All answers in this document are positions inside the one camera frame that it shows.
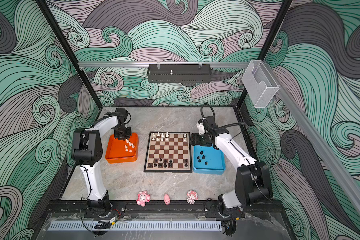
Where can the black pieces on board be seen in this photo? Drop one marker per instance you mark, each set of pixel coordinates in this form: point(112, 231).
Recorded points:
point(171, 164)

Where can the orange tray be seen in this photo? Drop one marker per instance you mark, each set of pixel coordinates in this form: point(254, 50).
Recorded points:
point(116, 150)

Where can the black pieces in tray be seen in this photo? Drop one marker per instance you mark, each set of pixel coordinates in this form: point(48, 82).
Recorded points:
point(201, 159)

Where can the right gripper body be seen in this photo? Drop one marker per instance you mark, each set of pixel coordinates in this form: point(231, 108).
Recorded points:
point(201, 139)

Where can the white pieces on board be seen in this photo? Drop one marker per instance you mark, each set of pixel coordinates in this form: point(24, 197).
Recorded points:
point(169, 137)

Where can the blue tray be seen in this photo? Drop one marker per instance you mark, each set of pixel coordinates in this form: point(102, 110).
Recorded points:
point(216, 161)

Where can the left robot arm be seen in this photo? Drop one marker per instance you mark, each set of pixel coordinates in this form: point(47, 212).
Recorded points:
point(87, 151)

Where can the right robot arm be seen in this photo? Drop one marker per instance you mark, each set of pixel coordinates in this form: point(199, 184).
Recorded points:
point(253, 180)

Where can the white slotted cable duct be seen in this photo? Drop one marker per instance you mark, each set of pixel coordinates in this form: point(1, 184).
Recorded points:
point(138, 226)

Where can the pink plush figure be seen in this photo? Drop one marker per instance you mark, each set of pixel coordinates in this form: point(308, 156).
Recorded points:
point(143, 198)

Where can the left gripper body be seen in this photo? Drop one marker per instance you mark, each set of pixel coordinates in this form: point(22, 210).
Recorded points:
point(122, 132)

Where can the small pink pig figure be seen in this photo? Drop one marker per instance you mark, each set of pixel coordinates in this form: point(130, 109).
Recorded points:
point(167, 199)

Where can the clear plastic wall holder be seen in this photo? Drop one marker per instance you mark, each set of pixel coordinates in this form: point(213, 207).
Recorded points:
point(260, 83)

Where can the white pieces in tray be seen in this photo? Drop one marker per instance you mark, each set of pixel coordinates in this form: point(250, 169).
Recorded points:
point(129, 146)

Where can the pink hooded doll figure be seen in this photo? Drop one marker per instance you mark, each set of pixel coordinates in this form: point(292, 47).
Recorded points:
point(192, 196)

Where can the aluminium rail back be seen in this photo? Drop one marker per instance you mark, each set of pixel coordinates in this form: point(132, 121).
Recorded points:
point(125, 64)

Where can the aluminium rail right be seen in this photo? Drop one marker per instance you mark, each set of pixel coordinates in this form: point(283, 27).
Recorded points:
point(343, 177)

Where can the chess board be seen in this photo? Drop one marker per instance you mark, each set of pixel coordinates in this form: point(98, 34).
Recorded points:
point(168, 150)

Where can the black wall tray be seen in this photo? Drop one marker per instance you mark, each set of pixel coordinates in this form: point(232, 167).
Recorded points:
point(184, 74)

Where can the aluminium rail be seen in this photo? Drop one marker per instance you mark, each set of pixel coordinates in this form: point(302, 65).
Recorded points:
point(343, 177)
point(125, 64)

